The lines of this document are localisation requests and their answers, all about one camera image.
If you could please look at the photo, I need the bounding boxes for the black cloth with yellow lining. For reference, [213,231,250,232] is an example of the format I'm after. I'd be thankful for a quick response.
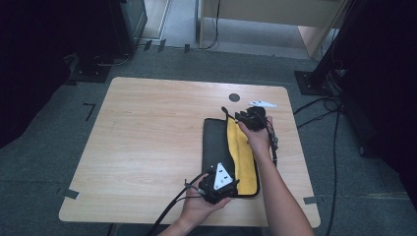
[200,105,262,200]

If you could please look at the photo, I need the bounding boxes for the black slanted stand post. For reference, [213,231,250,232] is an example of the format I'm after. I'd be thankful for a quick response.
[310,0,363,87]

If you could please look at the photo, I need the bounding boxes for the long black floor cable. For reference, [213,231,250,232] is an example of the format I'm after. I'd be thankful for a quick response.
[324,110,342,236]

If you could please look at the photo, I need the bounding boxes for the light wooden desk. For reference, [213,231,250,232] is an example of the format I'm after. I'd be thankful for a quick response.
[196,0,349,59]

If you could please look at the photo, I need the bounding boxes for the person's left hand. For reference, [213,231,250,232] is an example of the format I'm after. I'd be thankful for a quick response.
[181,173,232,224]

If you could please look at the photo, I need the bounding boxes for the right hand-held gripper cable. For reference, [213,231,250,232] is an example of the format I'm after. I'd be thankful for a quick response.
[262,112,280,167]

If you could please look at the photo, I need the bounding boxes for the person's right hand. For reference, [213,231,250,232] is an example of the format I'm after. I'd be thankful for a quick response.
[237,115,275,159]

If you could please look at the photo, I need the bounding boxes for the black corner floor tape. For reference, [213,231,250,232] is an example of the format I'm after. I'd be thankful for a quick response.
[82,102,97,123]

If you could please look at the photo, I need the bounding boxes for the dark cabinet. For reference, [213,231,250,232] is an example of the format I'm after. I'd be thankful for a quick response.
[109,0,149,57]

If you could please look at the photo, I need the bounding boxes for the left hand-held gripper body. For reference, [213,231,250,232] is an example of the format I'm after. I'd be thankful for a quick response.
[198,161,241,206]

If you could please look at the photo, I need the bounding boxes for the black floor cable loop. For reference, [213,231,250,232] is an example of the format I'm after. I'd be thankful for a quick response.
[292,95,344,130]

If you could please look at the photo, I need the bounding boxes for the black stand base plate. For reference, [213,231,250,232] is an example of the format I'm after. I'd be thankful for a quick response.
[68,53,113,84]
[293,70,339,97]

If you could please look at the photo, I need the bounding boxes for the hand-held gripper cable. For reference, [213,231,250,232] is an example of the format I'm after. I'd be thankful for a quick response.
[145,166,216,236]
[262,112,280,167]

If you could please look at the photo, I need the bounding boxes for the person's legs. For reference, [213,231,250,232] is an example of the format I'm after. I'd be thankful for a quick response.
[109,223,268,236]

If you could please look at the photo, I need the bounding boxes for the dark curtain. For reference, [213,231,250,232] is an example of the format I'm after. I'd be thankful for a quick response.
[0,0,114,150]
[337,0,417,212]

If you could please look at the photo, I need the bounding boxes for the left hand-held gripper cable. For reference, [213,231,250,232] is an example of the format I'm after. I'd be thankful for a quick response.
[145,166,216,236]

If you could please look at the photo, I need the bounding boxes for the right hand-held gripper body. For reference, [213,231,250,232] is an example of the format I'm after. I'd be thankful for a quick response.
[240,99,278,133]

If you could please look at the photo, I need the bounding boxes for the hanging black cable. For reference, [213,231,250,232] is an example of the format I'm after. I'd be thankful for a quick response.
[199,0,221,51]

